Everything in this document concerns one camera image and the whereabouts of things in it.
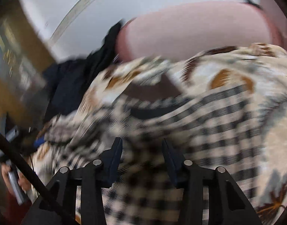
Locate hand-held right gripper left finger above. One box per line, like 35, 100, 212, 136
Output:
20, 137, 123, 225

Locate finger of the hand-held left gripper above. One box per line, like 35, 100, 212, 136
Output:
29, 127, 47, 155

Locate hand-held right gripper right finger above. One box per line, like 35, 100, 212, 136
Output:
162, 138, 263, 225

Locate black beige checked jacket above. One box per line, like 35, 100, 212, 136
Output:
44, 84, 263, 225

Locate person's left hand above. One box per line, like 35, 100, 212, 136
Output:
1, 161, 33, 193

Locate dark navy cloth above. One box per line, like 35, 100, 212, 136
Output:
42, 20, 125, 123

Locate brown wooden cabinet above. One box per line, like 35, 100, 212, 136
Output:
0, 0, 56, 132

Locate leaf print fleece blanket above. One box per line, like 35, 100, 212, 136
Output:
31, 43, 287, 223

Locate small black object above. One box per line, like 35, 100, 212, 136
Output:
242, 0, 262, 7

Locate black cable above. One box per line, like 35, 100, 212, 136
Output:
0, 128, 75, 225

